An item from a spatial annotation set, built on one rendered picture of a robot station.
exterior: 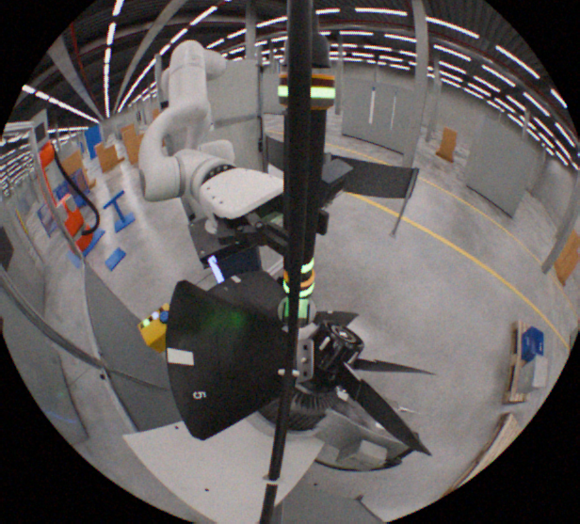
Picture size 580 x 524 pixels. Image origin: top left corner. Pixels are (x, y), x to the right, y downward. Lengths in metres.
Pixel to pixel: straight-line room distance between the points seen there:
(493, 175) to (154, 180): 6.44
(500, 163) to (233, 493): 6.56
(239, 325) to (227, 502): 0.37
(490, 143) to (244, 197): 6.16
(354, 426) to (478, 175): 6.18
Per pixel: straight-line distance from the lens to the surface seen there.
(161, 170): 0.34
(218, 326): 0.29
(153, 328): 0.76
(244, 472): 0.46
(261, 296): 0.55
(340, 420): 0.54
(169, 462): 0.42
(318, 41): 0.16
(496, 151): 6.30
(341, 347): 0.42
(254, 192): 0.25
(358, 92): 6.62
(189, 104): 0.42
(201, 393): 0.26
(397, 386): 1.87
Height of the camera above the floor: 1.65
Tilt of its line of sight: 43 degrees down
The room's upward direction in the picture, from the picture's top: straight up
